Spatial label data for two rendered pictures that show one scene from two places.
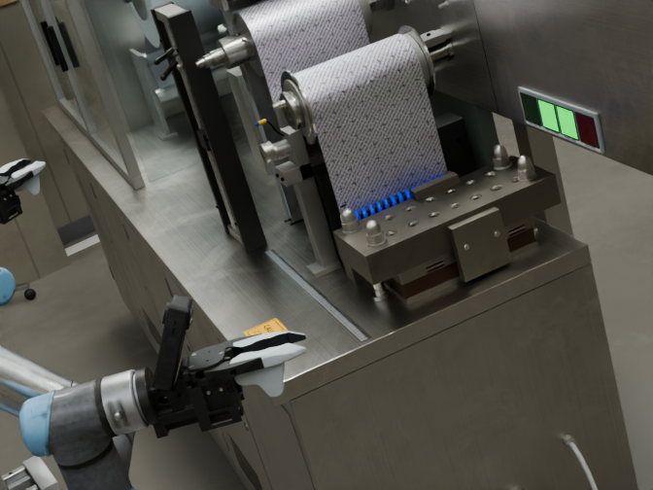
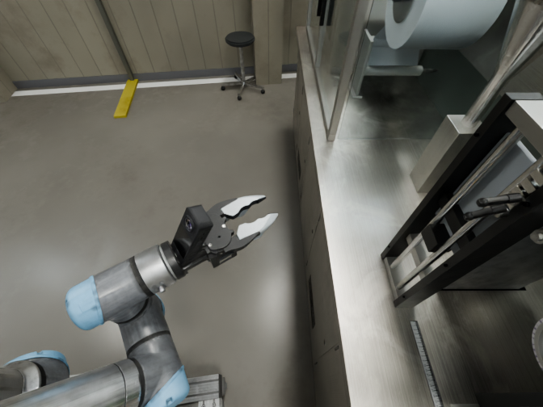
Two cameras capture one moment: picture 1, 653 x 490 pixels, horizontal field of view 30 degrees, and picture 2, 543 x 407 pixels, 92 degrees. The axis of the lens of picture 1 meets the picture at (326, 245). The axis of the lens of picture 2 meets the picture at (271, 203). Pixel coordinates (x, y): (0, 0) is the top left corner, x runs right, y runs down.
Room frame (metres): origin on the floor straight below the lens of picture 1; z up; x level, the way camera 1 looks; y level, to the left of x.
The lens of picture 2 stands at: (2.18, 0.45, 1.65)
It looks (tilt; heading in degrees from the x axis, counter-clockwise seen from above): 54 degrees down; 15
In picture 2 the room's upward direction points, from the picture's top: straight up
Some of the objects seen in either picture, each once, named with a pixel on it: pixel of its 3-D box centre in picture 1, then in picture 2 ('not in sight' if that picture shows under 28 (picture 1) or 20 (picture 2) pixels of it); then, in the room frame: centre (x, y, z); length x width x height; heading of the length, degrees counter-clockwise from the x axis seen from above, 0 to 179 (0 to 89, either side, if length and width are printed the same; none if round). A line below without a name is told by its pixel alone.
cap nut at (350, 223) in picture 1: (349, 219); not in sight; (2.11, -0.05, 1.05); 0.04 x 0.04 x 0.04
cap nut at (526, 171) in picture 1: (525, 166); not in sight; (2.10, -0.40, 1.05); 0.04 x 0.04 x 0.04
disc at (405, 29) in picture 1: (416, 61); not in sight; (2.30, -0.27, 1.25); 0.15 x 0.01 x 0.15; 15
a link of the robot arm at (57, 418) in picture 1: (70, 420); not in sight; (1.36, 0.37, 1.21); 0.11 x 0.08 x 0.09; 87
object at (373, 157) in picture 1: (385, 157); not in sight; (2.21, -0.16, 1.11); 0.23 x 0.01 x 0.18; 105
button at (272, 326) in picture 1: (266, 336); not in sight; (2.02, 0.15, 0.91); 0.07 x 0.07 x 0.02; 15
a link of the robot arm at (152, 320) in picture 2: not in sight; (141, 316); (2.24, 0.72, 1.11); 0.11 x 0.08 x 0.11; 48
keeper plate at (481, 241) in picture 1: (480, 244); not in sight; (2.02, -0.27, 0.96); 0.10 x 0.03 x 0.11; 105
